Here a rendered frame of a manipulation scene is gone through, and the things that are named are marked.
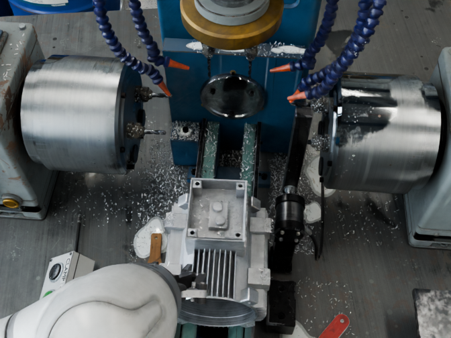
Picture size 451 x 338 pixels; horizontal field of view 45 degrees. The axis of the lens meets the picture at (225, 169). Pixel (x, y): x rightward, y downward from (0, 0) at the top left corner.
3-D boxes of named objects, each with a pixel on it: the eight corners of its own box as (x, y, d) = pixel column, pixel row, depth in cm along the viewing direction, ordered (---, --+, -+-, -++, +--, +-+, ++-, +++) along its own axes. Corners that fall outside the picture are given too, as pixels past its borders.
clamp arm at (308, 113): (282, 182, 114) (295, 103, 92) (296, 184, 114) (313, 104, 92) (282, 197, 112) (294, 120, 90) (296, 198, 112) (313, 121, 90)
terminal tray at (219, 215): (191, 197, 103) (189, 177, 97) (247, 200, 102) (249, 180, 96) (185, 256, 96) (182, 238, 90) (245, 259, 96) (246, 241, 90)
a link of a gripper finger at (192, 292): (155, 283, 66) (196, 288, 64) (172, 277, 71) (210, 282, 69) (154, 303, 65) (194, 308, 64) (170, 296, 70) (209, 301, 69)
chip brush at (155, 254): (146, 234, 129) (145, 233, 128) (167, 234, 129) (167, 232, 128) (139, 320, 118) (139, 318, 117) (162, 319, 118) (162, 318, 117)
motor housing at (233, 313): (175, 233, 116) (168, 186, 100) (265, 237, 115) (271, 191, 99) (164, 326, 105) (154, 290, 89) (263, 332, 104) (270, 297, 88)
